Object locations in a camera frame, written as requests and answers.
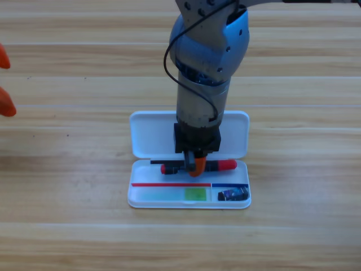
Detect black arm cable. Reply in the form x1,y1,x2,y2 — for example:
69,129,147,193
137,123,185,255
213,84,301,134
164,0,240,124

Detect red and black marker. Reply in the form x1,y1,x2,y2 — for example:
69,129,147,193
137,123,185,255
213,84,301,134
160,159,237,176

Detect black and blue eraser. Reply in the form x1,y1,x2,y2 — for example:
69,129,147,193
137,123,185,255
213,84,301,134
217,188,246,202

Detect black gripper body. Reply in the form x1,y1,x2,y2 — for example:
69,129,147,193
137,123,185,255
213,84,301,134
173,123,221,172

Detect white Unitree pencil case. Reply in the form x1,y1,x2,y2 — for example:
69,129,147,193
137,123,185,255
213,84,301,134
127,110,252,210

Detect plain orange gripper finger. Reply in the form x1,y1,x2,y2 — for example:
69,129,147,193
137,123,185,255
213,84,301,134
188,157,207,178

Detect green and white marker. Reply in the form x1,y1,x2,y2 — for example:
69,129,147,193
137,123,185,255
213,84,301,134
137,187,209,202

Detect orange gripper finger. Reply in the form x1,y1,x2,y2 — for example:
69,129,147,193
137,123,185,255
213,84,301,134
0,86,17,117
0,43,11,70

